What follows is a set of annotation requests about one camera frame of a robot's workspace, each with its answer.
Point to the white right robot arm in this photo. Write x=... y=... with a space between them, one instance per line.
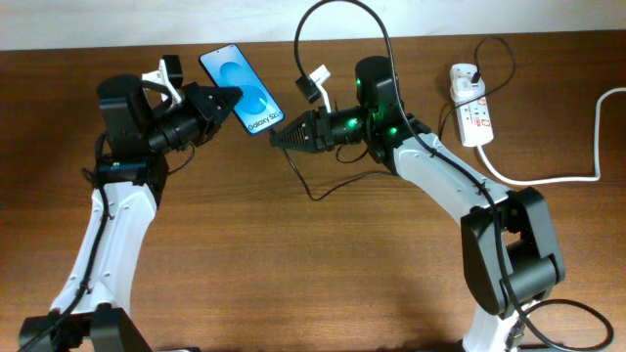
x=511 y=254

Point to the blue Samsung Galaxy smartphone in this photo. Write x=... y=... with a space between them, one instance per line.
x=256 y=110

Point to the white charger adapter plug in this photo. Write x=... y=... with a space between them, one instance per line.
x=462 y=89

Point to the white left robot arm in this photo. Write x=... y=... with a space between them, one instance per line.
x=144 y=121

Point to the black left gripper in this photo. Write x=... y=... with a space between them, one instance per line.
x=199 y=101

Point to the white power strip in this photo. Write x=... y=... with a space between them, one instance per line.
x=473 y=116

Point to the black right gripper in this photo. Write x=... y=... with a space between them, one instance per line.
x=321 y=118

